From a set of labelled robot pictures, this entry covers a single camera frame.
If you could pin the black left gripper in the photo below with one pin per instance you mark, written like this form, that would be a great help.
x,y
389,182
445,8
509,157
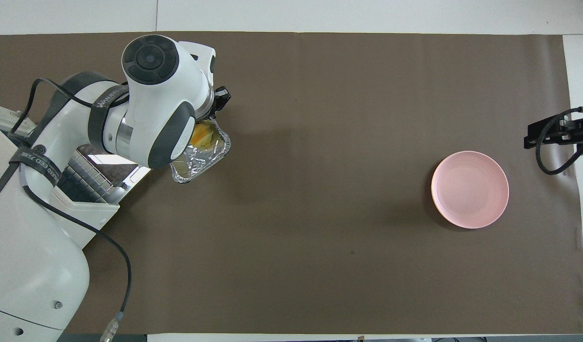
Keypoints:
x,y
221,100

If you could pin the golden ridged bread roll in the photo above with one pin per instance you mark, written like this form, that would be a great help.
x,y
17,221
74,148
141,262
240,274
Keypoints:
x,y
202,135

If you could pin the aluminium foil tray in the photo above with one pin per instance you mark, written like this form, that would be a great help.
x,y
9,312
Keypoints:
x,y
201,161

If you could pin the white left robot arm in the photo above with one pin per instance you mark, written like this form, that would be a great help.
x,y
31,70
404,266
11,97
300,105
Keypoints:
x,y
154,95

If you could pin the silver glass oven door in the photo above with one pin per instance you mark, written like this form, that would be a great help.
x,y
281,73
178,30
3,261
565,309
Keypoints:
x,y
135,173

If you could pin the white toaster oven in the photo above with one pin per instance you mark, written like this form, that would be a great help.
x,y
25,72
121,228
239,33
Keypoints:
x,y
89,216

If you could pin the pink round plate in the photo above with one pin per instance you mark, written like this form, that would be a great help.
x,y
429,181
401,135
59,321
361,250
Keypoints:
x,y
469,190

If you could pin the brown paper table mat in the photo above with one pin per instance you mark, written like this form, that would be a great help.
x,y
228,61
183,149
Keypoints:
x,y
320,142

